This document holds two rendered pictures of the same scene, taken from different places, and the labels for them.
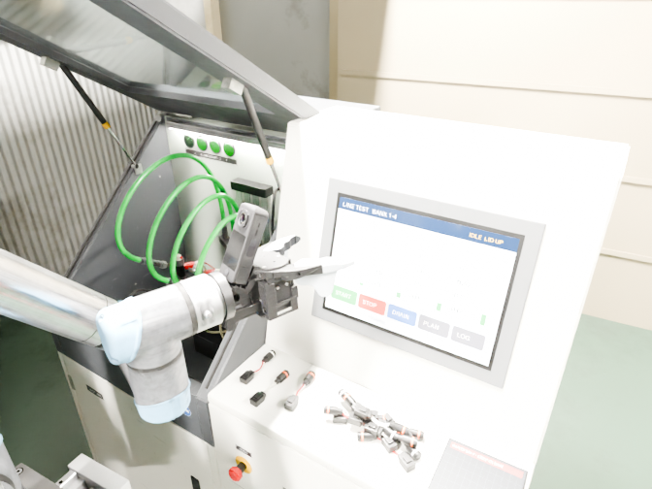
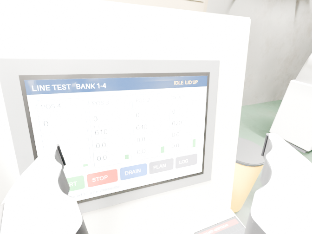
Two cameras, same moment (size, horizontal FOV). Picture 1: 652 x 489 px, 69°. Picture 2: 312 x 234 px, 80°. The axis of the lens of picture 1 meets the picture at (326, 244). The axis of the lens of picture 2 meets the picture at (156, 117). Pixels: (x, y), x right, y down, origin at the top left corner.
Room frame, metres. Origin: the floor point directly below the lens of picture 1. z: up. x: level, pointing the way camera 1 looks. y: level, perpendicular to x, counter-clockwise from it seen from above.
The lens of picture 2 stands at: (0.63, 0.09, 1.52)
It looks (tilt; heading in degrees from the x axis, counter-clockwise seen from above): 27 degrees down; 305
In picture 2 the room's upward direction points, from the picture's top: 5 degrees clockwise
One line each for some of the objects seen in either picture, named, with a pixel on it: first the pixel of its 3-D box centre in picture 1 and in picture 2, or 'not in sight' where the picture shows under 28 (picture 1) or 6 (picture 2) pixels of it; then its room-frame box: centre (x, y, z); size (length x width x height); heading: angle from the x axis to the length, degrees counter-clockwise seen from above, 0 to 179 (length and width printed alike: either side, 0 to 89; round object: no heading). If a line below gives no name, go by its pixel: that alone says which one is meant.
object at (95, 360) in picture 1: (127, 368); not in sight; (1.04, 0.57, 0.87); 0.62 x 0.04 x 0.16; 58
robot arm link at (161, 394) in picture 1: (155, 373); not in sight; (0.52, 0.25, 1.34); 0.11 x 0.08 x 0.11; 37
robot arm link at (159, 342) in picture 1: (146, 325); not in sight; (0.51, 0.24, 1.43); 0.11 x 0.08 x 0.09; 127
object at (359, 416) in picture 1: (374, 423); not in sight; (0.72, -0.10, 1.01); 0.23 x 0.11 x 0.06; 58
